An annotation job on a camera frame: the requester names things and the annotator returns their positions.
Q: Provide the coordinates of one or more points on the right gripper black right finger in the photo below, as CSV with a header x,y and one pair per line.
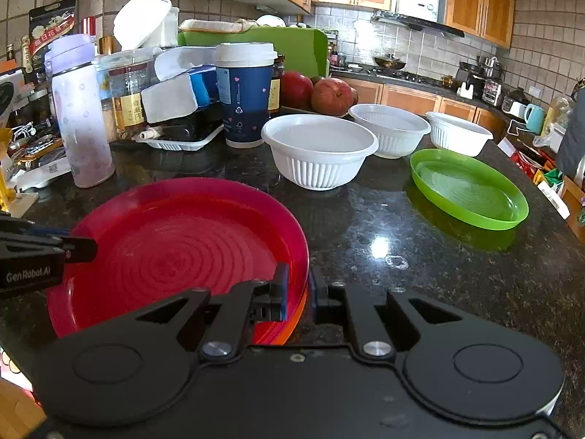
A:
x,y
349,307

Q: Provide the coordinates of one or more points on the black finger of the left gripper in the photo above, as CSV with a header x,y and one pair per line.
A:
x,y
24,239

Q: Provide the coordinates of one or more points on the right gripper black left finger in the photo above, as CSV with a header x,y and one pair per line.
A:
x,y
238,311

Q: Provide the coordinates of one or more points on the orange plastic plate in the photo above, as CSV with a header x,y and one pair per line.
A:
x,y
285,334

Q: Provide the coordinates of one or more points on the magenta plastic plate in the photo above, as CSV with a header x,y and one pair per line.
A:
x,y
157,240

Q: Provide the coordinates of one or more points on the near white ribbed bowl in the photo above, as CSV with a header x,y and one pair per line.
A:
x,y
318,152

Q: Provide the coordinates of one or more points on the white ribbed bowl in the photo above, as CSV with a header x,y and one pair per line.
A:
x,y
398,131
457,135
318,152

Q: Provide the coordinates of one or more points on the white plastic tray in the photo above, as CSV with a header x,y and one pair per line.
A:
x,y
178,138

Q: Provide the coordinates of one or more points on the translucent purple-lid water bottle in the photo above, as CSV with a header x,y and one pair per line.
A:
x,y
76,97

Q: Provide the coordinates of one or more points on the green plastic plate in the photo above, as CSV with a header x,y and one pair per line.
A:
x,y
468,190

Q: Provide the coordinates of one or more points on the clear storage jar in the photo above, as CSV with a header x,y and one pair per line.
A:
x,y
121,79

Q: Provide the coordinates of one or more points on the white tissue pack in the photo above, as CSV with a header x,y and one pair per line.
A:
x,y
170,99

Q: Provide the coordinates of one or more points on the middle white ribbed bowl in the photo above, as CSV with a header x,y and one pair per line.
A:
x,y
398,131

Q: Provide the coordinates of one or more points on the dark glass sauce jar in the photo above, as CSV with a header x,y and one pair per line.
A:
x,y
274,96

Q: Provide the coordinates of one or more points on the far white ribbed bowl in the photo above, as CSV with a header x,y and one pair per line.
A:
x,y
457,135

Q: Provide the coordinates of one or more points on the reddish pomegranate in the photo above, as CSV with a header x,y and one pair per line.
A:
x,y
333,97

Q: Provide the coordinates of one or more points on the red apple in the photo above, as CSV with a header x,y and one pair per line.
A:
x,y
295,90

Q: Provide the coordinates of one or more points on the blue paper cup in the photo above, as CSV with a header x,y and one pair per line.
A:
x,y
244,73

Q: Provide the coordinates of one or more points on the black wok on stove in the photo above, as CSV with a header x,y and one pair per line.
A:
x,y
391,63

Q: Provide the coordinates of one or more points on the green cutting board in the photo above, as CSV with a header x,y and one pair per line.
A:
x,y
305,49

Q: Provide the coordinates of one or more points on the teal electric kettle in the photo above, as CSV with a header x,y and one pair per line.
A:
x,y
534,118

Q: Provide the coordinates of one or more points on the dark hanging apron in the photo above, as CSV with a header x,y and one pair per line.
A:
x,y
570,157

